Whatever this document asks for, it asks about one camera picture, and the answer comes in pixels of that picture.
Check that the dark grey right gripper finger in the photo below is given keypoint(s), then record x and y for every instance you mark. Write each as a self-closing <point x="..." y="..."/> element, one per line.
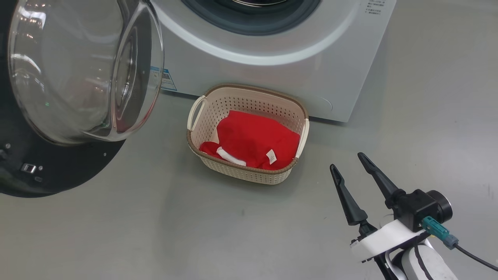
<point x="350" y="206"/>
<point x="379" y="177"/>

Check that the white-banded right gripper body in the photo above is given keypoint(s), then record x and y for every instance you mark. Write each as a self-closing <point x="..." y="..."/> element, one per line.
<point x="385" y="239"/>

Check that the red basketball jersey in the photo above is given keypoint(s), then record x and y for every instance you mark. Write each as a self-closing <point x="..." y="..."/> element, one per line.
<point x="253" y="140"/>

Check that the black round glass washer door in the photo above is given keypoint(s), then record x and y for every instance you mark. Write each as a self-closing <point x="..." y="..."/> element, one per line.
<point x="58" y="167"/>

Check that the cream perforated laundry basket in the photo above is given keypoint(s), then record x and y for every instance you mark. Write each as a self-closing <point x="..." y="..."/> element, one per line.
<point x="241" y="175"/>

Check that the white front-load washing machine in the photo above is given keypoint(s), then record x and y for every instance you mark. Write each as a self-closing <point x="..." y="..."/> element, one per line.
<point x="311" y="77"/>

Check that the blue energy label sticker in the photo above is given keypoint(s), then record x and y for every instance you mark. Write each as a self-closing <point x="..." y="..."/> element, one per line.
<point x="168" y="81"/>

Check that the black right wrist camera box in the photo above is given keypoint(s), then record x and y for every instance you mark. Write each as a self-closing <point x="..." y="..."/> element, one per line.
<point x="418" y="206"/>

